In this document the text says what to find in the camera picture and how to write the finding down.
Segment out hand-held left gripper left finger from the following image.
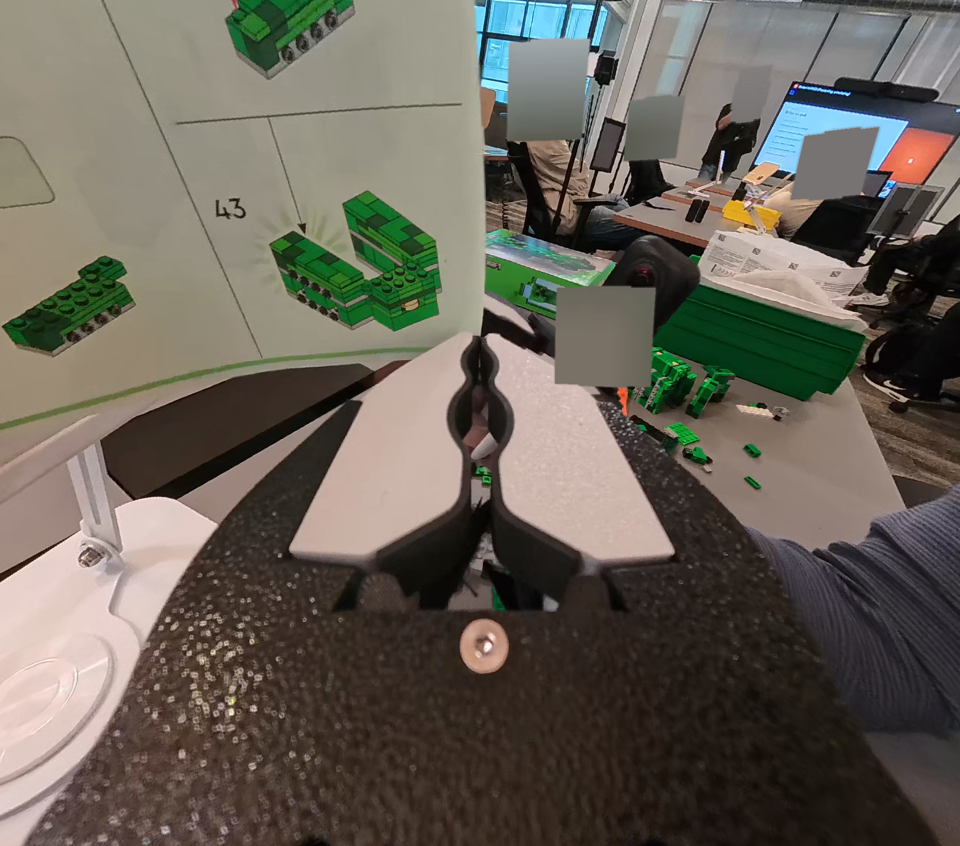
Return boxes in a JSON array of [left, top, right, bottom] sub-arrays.
[[288, 334, 485, 571]]

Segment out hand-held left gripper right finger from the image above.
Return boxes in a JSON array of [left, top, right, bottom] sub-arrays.
[[480, 334, 678, 577]]

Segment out green brick instruction booklet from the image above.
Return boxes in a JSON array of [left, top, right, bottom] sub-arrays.
[[0, 0, 485, 432]]

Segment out person's right forearm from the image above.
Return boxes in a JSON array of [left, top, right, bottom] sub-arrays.
[[746, 482, 960, 740]]

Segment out grey meeting table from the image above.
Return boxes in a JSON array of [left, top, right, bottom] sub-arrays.
[[613, 181, 796, 249]]

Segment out white printed paper bag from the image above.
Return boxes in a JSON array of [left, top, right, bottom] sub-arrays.
[[699, 230, 798, 279]]

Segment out yellow box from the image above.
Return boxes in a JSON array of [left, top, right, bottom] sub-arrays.
[[720, 199, 783, 235]]

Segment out green brick model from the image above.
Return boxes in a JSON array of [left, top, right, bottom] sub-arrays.
[[632, 346, 696, 417], [686, 366, 738, 421]]

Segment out green storage bin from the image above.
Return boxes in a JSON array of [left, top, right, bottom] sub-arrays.
[[658, 275, 869, 402]]

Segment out phone on white holder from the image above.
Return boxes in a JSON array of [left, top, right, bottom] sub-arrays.
[[738, 160, 783, 206]]

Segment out green toy set box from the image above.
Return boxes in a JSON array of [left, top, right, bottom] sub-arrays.
[[485, 229, 618, 309]]

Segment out tablet on stand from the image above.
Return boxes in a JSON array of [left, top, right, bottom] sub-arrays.
[[872, 182, 948, 237], [588, 116, 628, 174]]

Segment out white paper sheets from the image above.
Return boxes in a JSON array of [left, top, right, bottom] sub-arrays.
[[776, 256, 873, 331]]

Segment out white book stand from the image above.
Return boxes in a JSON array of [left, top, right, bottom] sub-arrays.
[[0, 411, 220, 819]]

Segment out large wall display screen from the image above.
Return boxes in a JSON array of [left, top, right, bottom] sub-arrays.
[[752, 79, 960, 189]]

